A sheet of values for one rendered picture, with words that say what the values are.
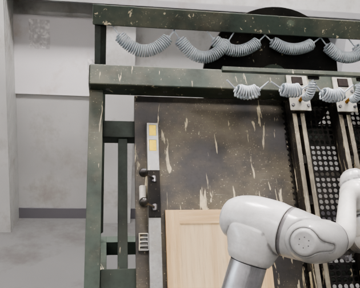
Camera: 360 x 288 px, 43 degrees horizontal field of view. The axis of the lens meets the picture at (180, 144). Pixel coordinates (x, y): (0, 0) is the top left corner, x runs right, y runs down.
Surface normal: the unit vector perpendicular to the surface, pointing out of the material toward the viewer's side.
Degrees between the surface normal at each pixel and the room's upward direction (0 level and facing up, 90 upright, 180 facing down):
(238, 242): 74
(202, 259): 56
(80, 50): 90
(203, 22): 90
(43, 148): 90
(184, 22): 90
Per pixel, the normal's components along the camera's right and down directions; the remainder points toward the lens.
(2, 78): 0.11, 0.23
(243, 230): -0.62, -0.16
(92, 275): 0.16, -0.36
